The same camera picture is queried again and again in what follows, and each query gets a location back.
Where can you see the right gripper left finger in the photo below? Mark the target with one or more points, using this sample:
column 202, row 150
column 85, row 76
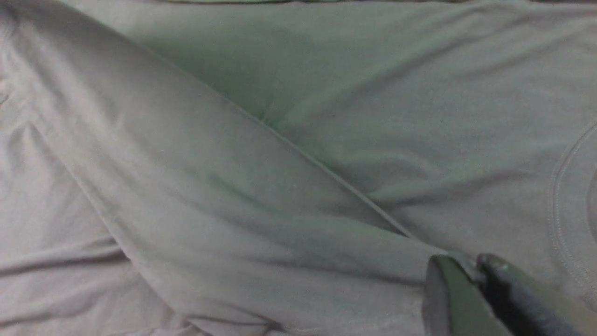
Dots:
column 453, row 305

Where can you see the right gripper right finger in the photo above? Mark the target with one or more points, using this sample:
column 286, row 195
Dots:
column 527, row 307

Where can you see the dark gray long-sleeved shirt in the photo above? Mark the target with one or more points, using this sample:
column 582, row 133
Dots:
column 235, row 168

